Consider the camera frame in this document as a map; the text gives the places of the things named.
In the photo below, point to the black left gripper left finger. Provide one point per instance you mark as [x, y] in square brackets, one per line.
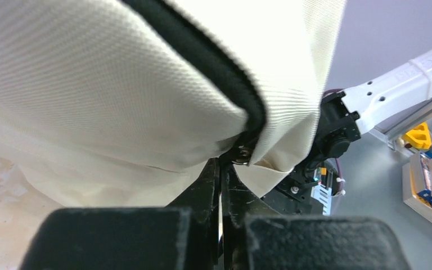
[181, 235]

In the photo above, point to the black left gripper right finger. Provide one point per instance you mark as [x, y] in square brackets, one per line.
[255, 236]

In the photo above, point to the cream canvas backpack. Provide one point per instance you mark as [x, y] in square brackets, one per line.
[113, 103]

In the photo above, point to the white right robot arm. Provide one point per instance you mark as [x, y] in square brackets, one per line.
[346, 115]

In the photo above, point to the box of small items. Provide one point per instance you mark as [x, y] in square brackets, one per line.
[417, 184]

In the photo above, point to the yellow plastic clip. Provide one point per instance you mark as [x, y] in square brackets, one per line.
[419, 137]

